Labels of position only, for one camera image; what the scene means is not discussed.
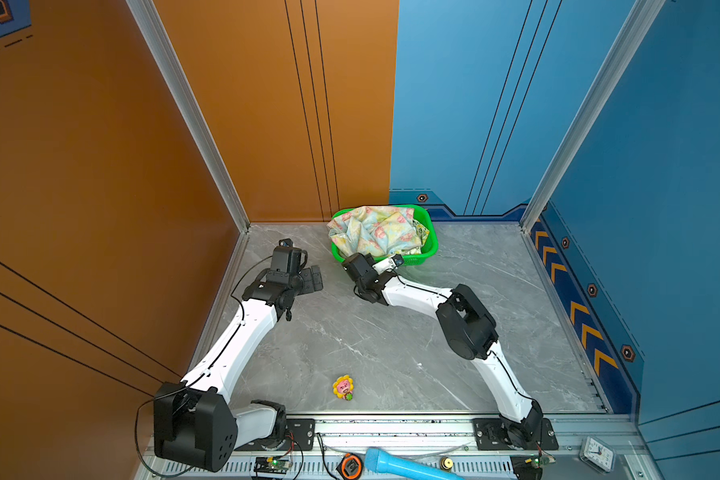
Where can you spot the left green circuit board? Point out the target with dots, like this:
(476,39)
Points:
(271,468)

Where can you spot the yellow flower toy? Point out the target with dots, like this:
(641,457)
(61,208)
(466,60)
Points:
(343,388)

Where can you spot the small white alarm clock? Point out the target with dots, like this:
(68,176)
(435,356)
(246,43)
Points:
(597,455)

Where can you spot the green circuit board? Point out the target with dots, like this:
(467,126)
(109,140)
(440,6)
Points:
(539,461)
(271,468)

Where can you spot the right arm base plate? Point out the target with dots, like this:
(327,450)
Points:
(490,435)

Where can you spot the blue cylindrical flashlight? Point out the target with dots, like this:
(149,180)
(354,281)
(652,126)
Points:
(379,461)

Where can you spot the right green circuit board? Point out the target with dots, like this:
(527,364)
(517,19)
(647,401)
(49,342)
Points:
(539,461)

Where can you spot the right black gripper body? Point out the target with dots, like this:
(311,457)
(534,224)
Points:
(369,259)

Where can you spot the orange black tape measure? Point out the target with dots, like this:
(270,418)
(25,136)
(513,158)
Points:
(350,467)

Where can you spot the pastel floral skirt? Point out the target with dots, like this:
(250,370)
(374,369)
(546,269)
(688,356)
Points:
(379,231)

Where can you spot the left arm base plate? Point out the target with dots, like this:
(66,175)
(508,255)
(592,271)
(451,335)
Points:
(302,430)

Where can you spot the small brass round knob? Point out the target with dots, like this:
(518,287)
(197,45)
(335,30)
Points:
(446,462)

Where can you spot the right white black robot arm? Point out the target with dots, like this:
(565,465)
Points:
(469,330)

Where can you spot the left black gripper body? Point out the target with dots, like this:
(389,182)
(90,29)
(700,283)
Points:
(304,283)

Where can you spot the green plastic basket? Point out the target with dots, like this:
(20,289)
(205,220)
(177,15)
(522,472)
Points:
(430,248)

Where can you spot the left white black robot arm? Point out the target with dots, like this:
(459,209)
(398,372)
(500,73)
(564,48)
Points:
(193,423)

